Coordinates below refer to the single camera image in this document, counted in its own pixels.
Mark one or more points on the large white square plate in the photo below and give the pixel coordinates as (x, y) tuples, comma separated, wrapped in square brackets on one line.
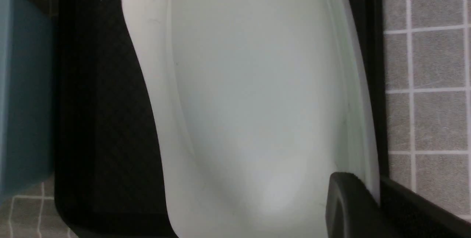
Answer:
[(256, 103)]

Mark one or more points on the grey checked tablecloth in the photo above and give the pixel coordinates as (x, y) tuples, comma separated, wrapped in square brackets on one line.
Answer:
[(427, 92)]

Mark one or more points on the teal plastic bin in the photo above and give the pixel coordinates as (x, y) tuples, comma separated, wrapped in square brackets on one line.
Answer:
[(26, 96)]

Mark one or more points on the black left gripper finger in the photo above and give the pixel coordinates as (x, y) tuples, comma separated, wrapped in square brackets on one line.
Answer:
[(352, 212)]

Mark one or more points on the black serving tray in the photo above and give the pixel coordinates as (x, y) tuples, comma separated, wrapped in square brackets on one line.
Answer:
[(107, 165)]

